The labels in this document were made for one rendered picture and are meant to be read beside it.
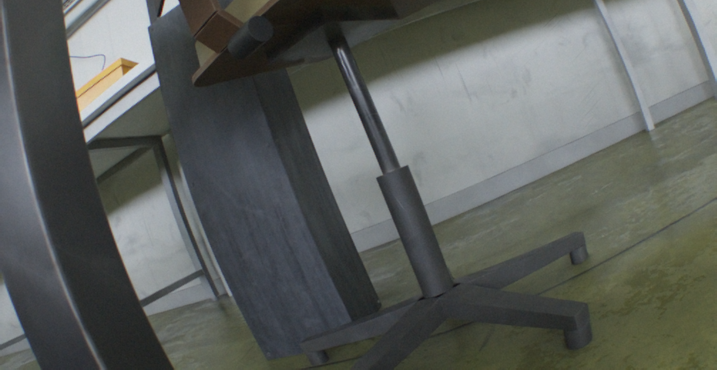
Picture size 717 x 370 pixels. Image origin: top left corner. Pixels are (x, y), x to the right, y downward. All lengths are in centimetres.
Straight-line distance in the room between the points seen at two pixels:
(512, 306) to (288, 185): 51
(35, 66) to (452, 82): 203
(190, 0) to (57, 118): 48
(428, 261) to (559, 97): 154
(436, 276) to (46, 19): 68
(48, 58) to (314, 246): 81
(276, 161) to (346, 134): 126
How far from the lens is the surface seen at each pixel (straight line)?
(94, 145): 209
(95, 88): 180
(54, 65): 24
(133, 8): 298
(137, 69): 156
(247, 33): 59
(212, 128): 104
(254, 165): 99
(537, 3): 227
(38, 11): 25
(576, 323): 60
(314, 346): 93
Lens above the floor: 31
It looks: 1 degrees down
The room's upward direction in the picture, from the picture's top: 22 degrees counter-clockwise
